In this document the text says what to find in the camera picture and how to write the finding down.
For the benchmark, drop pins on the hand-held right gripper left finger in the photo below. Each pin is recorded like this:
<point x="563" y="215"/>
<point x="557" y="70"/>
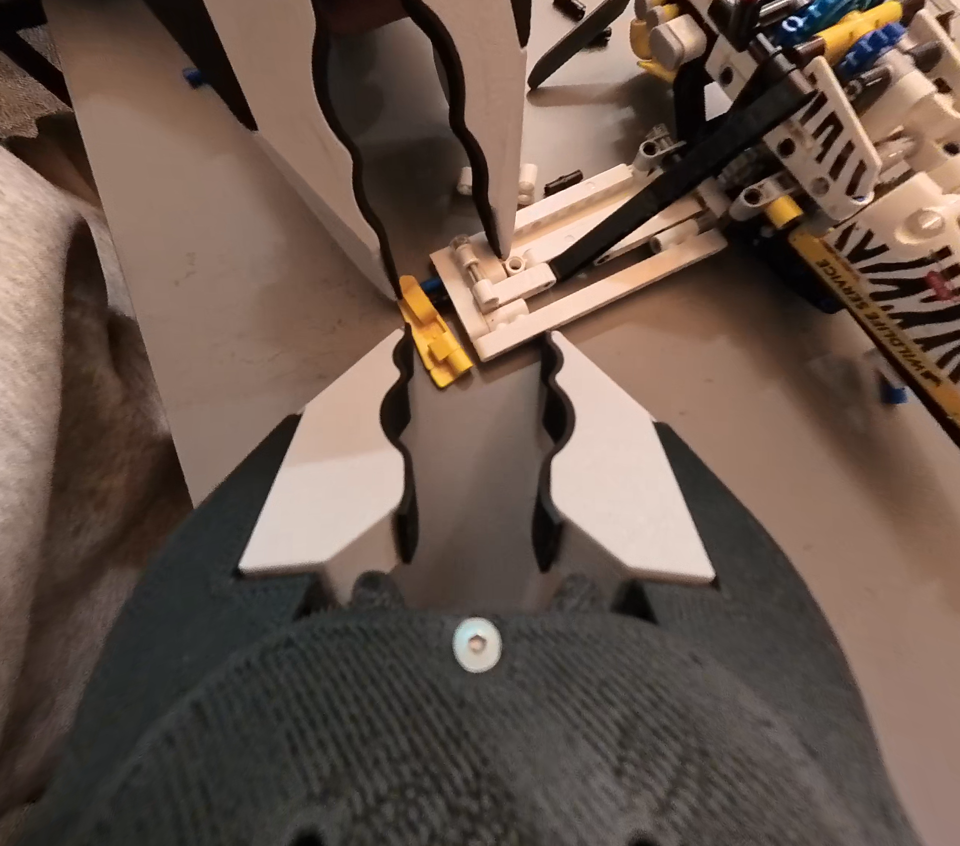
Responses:
<point x="330" y="486"/>

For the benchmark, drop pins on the black lego pin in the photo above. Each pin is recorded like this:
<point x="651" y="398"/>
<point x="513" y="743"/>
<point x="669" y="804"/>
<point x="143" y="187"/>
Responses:
<point x="570" y="0"/>
<point x="564" y="183"/>

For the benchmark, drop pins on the white lego connector piece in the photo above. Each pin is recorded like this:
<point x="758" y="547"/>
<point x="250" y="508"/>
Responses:
<point x="529" y="179"/>

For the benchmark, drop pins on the yellow lego piece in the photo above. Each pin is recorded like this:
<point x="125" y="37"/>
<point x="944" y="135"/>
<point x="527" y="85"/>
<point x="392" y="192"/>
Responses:
<point x="435" y="344"/>

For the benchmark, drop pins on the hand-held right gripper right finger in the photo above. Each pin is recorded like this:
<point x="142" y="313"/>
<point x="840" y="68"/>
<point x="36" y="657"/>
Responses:
<point x="622" y="494"/>

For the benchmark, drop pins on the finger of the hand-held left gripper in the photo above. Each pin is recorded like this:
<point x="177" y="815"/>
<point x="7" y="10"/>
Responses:
<point x="480" y="36"/>
<point x="270" y="51"/>

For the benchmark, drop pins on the small blue lego piece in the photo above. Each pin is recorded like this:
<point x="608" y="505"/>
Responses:
<point x="892" y="392"/>

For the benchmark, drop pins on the lego helicopter model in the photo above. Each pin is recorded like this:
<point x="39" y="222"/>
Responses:
<point x="615" y="287"/>

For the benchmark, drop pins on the blue lego pin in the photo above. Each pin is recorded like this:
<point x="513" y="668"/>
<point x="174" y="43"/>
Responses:
<point x="193" y="74"/>

